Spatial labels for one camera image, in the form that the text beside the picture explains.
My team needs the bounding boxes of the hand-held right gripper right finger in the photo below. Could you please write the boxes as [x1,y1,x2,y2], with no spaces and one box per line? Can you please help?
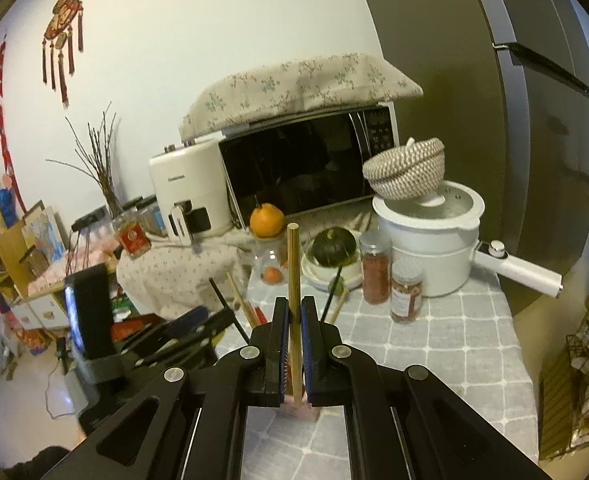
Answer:
[301,296,550,480]

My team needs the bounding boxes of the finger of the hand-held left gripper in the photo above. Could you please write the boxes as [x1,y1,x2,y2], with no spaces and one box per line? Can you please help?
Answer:
[114,306,210,356]
[134,310,236,367]

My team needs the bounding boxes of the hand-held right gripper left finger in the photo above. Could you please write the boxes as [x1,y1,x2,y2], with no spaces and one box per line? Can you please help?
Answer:
[4,296,291,480]

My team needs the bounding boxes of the black chopstick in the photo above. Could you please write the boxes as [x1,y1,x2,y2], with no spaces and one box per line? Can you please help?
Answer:
[323,265,345,324]
[208,277,250,346]

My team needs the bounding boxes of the beige wooden chopstick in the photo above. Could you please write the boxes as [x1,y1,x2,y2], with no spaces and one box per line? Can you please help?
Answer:
[243,301,266,328]
[287,223,303,406]
[225,271,260,330]
[331,289,349,325]

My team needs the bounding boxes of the red box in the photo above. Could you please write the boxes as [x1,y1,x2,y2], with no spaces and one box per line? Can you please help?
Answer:
[109,312,160,343]

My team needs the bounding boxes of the pink quilted cloth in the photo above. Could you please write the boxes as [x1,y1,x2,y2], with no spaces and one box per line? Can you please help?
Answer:
[27,237,120,293]

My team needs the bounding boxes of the white dish with green fruit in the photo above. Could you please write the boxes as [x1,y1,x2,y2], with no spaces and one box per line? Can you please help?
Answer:
[301,250,365,292]

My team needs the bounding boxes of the glass bottle red label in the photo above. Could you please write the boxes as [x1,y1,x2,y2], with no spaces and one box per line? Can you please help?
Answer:
[112,207,152,260]

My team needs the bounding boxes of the clear glass jar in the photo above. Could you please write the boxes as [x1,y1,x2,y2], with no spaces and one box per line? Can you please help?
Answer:
[252,235,290,286]

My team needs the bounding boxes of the colourful painting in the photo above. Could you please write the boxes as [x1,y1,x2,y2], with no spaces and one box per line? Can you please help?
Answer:
[22,205,68,261]

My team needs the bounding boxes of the wooden shelf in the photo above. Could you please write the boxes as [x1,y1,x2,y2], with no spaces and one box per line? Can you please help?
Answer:
[0,200,70,306]

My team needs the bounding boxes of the tall red spice jar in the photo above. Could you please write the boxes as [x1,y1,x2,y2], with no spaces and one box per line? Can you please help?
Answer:
[359,230,393,306]

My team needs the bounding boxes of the short labelled spice jar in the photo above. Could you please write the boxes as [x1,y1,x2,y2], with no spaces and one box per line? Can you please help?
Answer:
[391,264,424,325]

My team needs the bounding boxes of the dark green squash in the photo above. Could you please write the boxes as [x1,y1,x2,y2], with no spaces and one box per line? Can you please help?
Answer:
[313,227,358,267]

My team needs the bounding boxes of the large orange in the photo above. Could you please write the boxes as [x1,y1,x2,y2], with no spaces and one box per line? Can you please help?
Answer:
[249,202,285,239]

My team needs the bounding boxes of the white air fryer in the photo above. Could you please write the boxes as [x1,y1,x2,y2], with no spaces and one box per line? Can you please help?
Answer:
[148,139,235,247]

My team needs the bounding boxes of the grey checked tablecloth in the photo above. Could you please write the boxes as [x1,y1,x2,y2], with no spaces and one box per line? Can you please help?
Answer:
[209,275,540,480]

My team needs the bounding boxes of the dry branches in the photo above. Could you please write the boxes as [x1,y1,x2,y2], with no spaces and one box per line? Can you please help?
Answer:
[47,102,122,216]

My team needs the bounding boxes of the white electric pot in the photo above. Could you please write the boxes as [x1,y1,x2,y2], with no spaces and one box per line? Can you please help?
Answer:
[373,180,564,300]

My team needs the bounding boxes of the black microwave oven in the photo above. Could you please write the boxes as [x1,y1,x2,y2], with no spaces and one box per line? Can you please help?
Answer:
[218,101,401,221]

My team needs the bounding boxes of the pot lid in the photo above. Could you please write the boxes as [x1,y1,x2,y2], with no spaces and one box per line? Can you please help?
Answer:
[382,182,478,220]

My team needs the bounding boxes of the woven lidded basket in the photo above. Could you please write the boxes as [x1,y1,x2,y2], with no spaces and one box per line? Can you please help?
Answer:
[363,137,446,201]

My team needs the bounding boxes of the yellow ribbed board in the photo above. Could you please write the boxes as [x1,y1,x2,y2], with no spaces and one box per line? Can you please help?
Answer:
[539,355,583,461]

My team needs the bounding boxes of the floral microwave cover cloth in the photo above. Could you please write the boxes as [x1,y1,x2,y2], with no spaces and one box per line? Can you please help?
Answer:
[179,54,424,142]

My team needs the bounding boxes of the dark grey refrigerator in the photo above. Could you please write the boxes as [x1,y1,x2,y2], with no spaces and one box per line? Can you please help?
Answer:
[349,0,589,318]

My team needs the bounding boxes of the red hanging string decoration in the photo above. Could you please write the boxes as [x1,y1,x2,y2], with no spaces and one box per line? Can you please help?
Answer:
[0,34,28,213]

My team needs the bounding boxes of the red knot wall decoration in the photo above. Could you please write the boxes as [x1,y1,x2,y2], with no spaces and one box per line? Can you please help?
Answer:
[42,0,85,110]

